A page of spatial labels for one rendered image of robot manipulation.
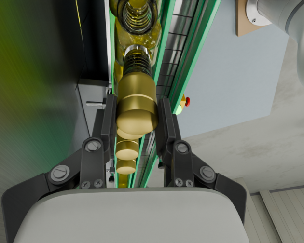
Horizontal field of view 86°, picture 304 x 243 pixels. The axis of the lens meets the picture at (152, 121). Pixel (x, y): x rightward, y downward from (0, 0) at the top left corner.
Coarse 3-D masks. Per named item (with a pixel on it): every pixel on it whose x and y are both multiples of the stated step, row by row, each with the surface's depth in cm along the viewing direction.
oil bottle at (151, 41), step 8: (160, 24) 20; (120, 32) 18; (152, 32) 18; (160, 32) 19; (120, 40) 18; (128, 40) 18; (136, 40) 18; (144, 40) 18; (152, 40) 18; (160, 40) 19; (120, 48) 19; (152, 48) 19; (120, 56) 19; (152, 56) 20; (120, 64) 20; (152, 64) 21
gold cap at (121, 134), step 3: (117, 126) 19; (117, 129) 19; (117, 132) 19; (120, 132) 19; (123, 132) 19; (120, 135) 19; (123, 135) 20; (126, 135) 20; (129, 135) 20; (132, 135) 20; (135, 135) 20; (138, 135) 20; (141, 135) 20; (126, 138) 20; (129, 138) 20; (132, 138) 20; (135, 138) 20
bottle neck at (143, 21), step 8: (120, 0) 11; (128, 0) 11; (144, 0) 11; (152, 0) 11; (120, 8) 11; (128, 8) 14; (136, 8) 15; (144, 8) 15; (152, 8) 11; (120, 16) 12; (128, 16) 13; (136, 16) 14; (144, 16) 13; (152, 16) 12; (120, 24) 12; (128, 24) 12; (136, 24) 13; (144, 24) 12; (152, 24) 12; (128, 32) 12; (136, 32) 12; (144, 32) 12
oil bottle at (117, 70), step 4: (116, 64) 23; (116, 68) 22; (120, 68) 22; (116, 72) 22; (120, 72) 22; (116, 76) 22; (120, 76) 22; (116, 80) 22; (116, 84) 23; (116, 88) 23; (116, 92) 24
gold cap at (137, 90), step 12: (132, 72) 14; (120, 84) 14; (132, 84) 13; (144, 84) 13; (120, 96) 13; (132, 96) 12; (144, 96) 12; (120, 108) 12; (132, 108) 12; (144, 108) 12; (156, 108) 13; (120, 120) 12; (132, 120) 12; (144, 120) 12; (156, 120) 13; (132, 132) 14; (144, 132) 14
